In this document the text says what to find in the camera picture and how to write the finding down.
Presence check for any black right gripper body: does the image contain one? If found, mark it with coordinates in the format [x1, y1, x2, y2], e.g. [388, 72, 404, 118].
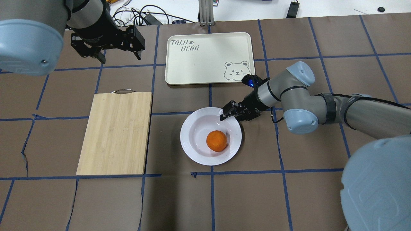
[238, 74, 269, 122]

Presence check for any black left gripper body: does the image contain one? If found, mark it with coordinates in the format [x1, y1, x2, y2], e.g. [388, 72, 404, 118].
[71, 9, 145, 58]

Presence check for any orange fruit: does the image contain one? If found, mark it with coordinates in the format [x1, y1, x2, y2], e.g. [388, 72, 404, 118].
[206, 130, 227, 152]

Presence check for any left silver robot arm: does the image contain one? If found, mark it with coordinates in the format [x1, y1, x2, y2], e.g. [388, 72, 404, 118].
[0, 0, 145, 76]

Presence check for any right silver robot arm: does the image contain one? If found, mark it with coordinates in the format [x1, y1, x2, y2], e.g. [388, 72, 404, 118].
[220, 61, 411, 231]

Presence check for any cream bear tray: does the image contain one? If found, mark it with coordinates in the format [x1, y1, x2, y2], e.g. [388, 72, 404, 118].
[165, 32, 255, 85]

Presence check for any white round plate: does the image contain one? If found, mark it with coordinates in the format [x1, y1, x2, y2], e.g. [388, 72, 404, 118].
[179, 107, 242, 166]

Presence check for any bamboo cutting board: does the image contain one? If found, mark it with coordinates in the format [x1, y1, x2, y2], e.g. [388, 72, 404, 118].
[76, 91, 153, 176]

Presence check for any black power adapter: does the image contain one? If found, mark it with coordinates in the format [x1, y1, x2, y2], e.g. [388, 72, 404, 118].
[286, 0, 300, 19]

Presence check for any aluminium frame post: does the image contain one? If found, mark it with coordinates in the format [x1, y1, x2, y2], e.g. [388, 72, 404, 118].
[198, 0, 215, 27]

